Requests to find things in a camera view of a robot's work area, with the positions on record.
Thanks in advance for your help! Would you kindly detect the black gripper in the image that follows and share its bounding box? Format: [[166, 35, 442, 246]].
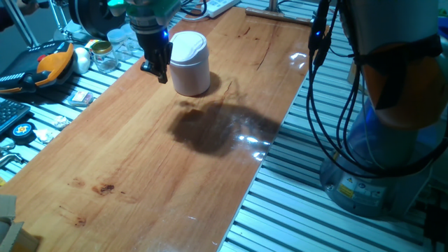
[[134, 30, 174, 85]]

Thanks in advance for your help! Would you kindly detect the dark red sleeved forearm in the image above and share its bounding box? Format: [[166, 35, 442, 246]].
[[0, 6, 15, 32]]

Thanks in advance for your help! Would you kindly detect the white round trash can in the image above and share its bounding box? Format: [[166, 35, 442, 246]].
[[169, 30, 212, 97]]

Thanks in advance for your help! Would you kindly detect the bare person hand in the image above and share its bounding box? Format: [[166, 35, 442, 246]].
[[17, 0, 40, 17]]

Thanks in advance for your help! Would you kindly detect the glass jar white lid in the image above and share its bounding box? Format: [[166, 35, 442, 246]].
[[120, 23, 141, 53], [106, 28, 127, 53]]

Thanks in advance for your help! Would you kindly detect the glass jar gold lid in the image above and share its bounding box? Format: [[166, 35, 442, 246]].
[[90, 41, 119, 74]]

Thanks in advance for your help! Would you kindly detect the white egg-shaped object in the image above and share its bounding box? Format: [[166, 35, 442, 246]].
[[72, 47, 91, 75]]

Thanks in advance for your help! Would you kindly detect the small plastic packet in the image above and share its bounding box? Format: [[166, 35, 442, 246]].
[[66, 90, 95, 107]]

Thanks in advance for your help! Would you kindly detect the black filament spool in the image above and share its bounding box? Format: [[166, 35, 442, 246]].
[[68, 0, 125, 39]]

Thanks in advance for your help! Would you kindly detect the glossy wooden board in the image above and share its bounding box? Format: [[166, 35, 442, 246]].
[[0, 6, 314, 252]]

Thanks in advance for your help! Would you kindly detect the white power strip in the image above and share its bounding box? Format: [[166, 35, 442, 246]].
[[201, 0, 241, 18]]

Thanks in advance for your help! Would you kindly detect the orange black teach pendant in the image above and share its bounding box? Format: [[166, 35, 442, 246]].
[[0, 40, 76, 95]]

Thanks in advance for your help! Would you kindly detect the crumpled white paper ball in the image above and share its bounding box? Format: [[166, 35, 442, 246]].
[[34, 128, 57, 144], [52, 115, 71, 130]]

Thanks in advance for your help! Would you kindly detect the black round tape measure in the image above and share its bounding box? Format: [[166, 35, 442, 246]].
[[9, 121, 36, 145]]

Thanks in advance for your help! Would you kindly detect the black keyboard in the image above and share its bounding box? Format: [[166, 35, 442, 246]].
[[0, 97, 32, 136]]

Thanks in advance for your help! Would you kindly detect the metal pipe valve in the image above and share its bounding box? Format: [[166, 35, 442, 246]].
[[0, 139, 25, 169]]

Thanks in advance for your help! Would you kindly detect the cardboard block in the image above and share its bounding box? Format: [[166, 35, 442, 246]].
[[0, 194, 18, 225], [0, 221, 40, 252]]

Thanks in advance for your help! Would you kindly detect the grey metal frame bar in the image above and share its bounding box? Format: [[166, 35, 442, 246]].
[[2, 0, 40, 48]]

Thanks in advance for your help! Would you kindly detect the black cable bundle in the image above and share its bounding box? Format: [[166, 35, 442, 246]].
[[180, 0, 448, 179]]

